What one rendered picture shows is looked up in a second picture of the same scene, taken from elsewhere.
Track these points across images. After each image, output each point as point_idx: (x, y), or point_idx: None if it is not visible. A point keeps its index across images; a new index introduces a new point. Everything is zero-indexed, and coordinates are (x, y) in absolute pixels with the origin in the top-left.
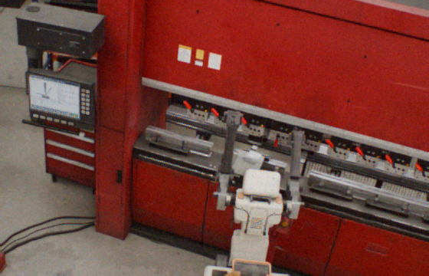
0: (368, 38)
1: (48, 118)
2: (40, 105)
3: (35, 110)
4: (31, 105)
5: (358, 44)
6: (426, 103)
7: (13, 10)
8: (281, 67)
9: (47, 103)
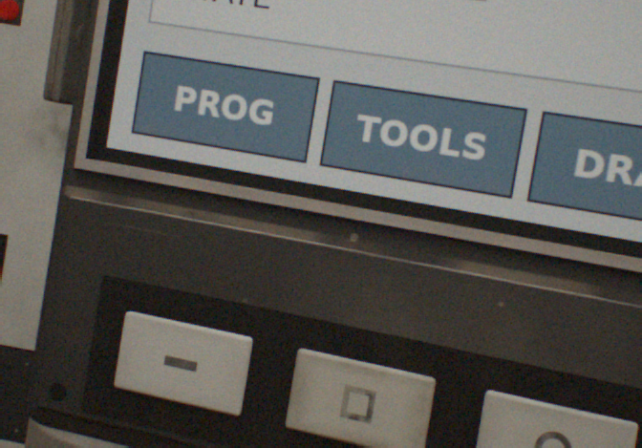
0: None
1: (528, 432)
2: (382, 58)
3: (213, 201)
4: (123, 81)
5: None
6: None
7: (10, 446)
8: None
9: None
